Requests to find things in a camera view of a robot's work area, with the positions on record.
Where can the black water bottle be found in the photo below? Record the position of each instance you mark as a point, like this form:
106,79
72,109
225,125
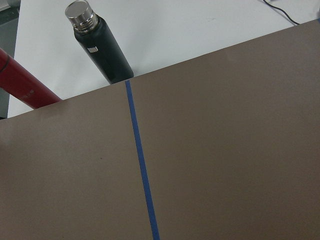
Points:
95,37

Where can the red cylinder bottle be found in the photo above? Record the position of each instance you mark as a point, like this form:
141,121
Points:
20,83

